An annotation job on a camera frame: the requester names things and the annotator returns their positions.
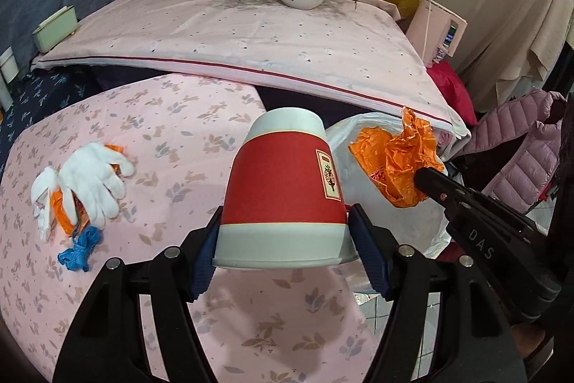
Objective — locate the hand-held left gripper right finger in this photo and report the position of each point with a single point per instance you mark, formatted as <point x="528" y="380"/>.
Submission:
<point x="372" y="253"/>

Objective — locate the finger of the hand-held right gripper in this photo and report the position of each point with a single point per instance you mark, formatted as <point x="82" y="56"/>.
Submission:
<point x="471" y="197"/>
<point x="482" y="246"/>

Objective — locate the tall white bottle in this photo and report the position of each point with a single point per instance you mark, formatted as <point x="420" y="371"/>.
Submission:
<point x="4" y="93"/>

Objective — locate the red paper cup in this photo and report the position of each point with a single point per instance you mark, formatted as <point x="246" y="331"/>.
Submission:
<point x="278" y="185"/>

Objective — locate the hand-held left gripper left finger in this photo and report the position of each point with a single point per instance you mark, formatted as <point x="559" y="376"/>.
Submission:
<point x="202" y="262"/>

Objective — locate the pink appliance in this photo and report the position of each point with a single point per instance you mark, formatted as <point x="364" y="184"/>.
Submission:
<point x="426" y="28"/>

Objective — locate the pink floral tablecloth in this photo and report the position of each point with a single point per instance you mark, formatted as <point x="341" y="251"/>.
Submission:
<point x="179" y="140"/>

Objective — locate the large white cotton glove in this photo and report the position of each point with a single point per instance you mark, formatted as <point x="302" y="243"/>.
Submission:
<point x="92" y="176"/>

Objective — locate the white plastic bag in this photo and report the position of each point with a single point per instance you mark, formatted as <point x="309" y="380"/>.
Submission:
<point x="421" y="226"/>

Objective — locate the pink dotted quilt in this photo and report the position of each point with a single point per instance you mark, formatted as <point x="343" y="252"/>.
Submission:
<point x="251" y="37"/>

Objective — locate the orange printed wrapper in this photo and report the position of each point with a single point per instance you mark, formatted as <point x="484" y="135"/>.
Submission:
<point x="67" y="218"/>

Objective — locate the red cloth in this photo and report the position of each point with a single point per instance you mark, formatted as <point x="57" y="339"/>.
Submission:
<point x="453" y="91"/>

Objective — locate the pink down jacket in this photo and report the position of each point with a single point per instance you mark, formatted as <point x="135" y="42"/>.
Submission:
<point x="515" y="149"/>

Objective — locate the small white cotton glove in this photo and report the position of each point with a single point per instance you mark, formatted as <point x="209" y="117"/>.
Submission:
<point x="45" y="199"/>

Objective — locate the orange plastic bag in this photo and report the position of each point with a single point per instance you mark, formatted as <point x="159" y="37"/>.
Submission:
<point x="394" y="158"/>

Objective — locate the pale green tissue box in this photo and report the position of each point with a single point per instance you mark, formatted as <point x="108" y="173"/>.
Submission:
<point x="54" y="28"/>

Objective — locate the beige curtain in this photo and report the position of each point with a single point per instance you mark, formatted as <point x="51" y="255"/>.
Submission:
<point x="506" y="6"/>

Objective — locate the short white jar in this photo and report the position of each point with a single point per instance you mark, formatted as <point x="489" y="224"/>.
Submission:
<point x="8" y="64"/>

